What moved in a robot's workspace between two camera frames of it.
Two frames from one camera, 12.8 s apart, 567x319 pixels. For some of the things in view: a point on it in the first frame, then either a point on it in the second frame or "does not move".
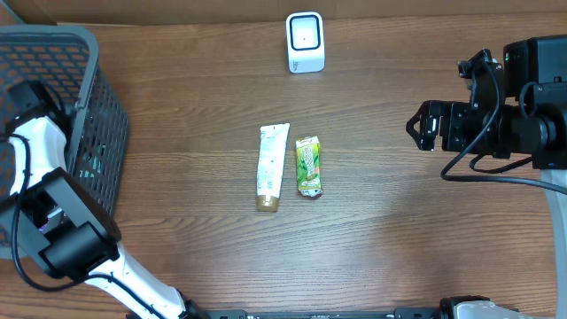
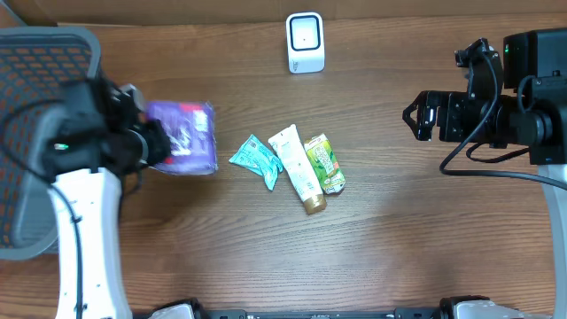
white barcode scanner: (306, 44) does not move
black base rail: (399, 313) does not move
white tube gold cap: (273, 142) to (289, 144)
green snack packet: (308, 164) to (326, 164)
